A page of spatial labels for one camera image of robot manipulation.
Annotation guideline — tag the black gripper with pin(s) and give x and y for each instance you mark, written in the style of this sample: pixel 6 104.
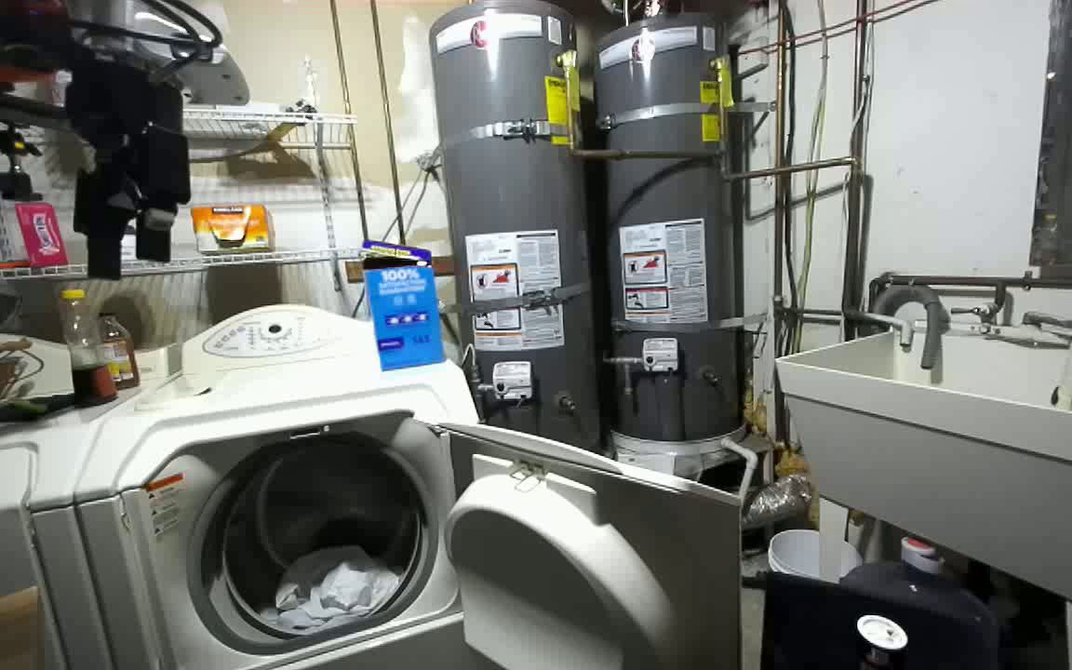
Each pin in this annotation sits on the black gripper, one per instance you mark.
pixel 130 119

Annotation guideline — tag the white washing machine door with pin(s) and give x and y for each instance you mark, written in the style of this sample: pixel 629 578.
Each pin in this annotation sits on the white washing machine door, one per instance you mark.
pixel 572 559

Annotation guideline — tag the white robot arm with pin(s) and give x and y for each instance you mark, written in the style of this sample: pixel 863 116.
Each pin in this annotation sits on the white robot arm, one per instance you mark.
pixel 46 38

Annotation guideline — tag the white front-load washing machine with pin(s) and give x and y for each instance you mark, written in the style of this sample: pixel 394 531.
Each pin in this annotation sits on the white front-load washing machine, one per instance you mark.
pixel 171 514

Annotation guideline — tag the pink tag on shelf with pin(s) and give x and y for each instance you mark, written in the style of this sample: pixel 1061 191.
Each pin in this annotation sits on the pink tag on shelf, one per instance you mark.
pixel 43 236

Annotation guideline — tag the orange package on shelf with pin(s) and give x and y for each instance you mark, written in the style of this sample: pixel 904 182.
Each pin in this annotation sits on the orange package on shelf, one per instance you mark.
pixel 233 224

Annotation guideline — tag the dark liquid plastic bottle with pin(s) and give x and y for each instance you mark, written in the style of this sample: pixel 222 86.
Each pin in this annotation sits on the dark liquid plastic bottle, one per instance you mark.
pixel 89 370

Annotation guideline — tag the blue detergent box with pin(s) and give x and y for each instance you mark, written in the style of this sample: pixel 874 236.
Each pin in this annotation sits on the blue detergent box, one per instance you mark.
pixel 402 302

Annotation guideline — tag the white laundry in drum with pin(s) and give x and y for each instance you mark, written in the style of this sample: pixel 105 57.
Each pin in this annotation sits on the white laundry in drum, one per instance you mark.
pixel 330 588

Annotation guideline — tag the left grey water heater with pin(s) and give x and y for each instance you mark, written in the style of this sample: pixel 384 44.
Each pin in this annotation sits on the left grey water heater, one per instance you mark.
pixel 517 224

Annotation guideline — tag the grey water heater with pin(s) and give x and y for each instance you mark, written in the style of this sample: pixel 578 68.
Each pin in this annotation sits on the grey water heater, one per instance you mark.
pixel 517 224
pixel 676 370

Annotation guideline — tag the right grey water heater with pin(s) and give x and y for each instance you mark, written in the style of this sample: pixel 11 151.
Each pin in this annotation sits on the right grey water heater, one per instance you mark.
pixel 676 370

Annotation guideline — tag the white bucket on floor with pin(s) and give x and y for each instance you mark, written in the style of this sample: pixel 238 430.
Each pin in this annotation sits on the white bucket on floor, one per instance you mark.
pixel 806 553

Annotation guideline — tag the metal sink faucet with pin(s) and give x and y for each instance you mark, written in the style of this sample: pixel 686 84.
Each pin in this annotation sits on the metal sink faucet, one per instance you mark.
pixel 919 311

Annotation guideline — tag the dark jug with white cap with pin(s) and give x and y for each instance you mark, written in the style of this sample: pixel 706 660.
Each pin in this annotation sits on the dark jug with white cap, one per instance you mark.
pixel 912 615

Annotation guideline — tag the white utility sink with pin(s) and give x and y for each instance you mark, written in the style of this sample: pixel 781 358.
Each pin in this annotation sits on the white utility sink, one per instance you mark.
pixel 971 455

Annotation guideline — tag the white wire shelf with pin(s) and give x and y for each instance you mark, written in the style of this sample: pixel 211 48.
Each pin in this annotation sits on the white wire shelf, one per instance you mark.
pixel 291 161

